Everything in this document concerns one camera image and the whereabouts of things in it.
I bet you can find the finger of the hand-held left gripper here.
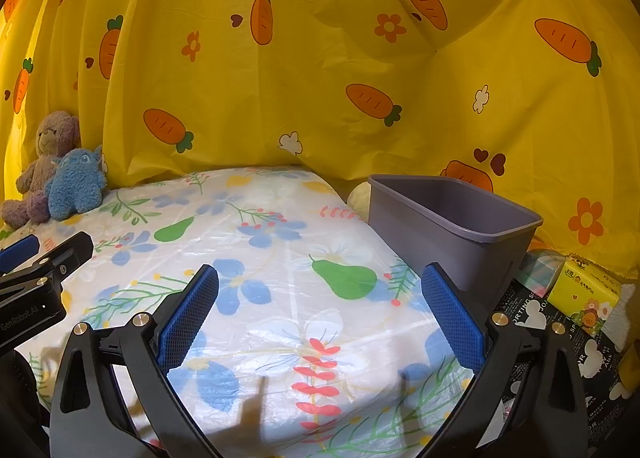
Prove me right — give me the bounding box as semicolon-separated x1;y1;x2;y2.
0;231;95;306
0;234;41;275

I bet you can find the black printed bag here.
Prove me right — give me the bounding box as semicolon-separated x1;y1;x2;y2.
492;281;640;458

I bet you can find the floral plastic table cover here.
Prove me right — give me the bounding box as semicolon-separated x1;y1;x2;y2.
0;165;501;458

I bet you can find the yellow tissue pack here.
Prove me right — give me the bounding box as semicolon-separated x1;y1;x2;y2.
546;255;622;339

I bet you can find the blue plush monster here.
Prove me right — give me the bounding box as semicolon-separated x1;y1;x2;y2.
46;145;108;221

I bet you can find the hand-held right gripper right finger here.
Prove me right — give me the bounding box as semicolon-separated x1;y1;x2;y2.
417;262;588;458

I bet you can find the grey plastic bin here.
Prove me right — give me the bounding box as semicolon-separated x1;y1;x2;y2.
367;175;544;309

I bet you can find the yellow carrot print curtain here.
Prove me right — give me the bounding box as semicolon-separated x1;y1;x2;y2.
0;0;640;284

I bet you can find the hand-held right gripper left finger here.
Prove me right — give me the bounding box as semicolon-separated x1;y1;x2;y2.
49;264;223;458

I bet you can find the brown teddy bear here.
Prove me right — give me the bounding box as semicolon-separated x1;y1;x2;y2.
0;111;82;229

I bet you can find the pastel checked pack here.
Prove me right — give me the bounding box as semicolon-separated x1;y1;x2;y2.
517;248;568;291

